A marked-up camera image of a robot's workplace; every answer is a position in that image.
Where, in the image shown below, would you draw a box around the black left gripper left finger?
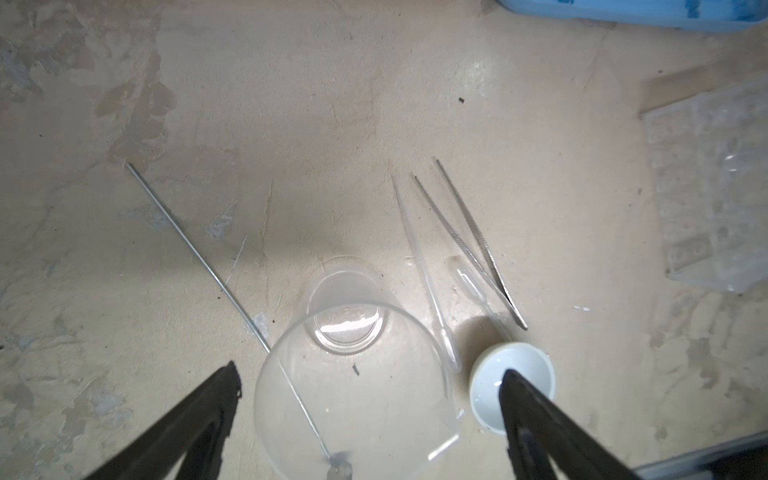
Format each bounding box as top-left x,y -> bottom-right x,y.
88,362 -> 242,479

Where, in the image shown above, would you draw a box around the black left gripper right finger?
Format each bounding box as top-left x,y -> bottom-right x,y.
499,369 -> 638,479

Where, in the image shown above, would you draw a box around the white ceramic crucible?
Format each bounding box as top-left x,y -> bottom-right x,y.
469,342 -> 556,435

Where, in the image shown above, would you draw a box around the long metal spatula rod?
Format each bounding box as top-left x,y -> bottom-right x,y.
124,162 -> 353,479

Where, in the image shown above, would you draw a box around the clear glass flask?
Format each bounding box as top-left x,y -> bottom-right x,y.
254,257 -> 459,479

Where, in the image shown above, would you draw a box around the metal tweezers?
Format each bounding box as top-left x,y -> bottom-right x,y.
412,157 -> 530,331

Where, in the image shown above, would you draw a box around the blue plastic lid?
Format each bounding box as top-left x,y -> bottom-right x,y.
501,0 -> 767,33

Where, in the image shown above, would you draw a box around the aluminium mounting rail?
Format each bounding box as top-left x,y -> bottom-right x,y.
634,431 -> 767,480

